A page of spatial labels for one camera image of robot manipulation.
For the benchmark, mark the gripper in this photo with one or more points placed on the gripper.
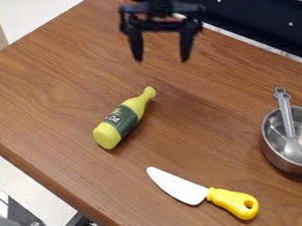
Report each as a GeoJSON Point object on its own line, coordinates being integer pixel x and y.
{"type": "Point", "coordinates": [160, 14]}

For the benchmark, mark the yellow toy bottle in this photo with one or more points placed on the yellow toy bottle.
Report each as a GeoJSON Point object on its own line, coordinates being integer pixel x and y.
{"type": "Point", "coordinates": [123, 119]}

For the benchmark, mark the silver pot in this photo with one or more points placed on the silver pot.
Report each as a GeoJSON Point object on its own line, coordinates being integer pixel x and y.
{"type": "Point", "coordinates": [297, 144]}

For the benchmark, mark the silver spoon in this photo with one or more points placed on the silver spoon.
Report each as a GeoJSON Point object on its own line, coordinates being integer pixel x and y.
{"type": "Point", "coordinates": [288, 127]}

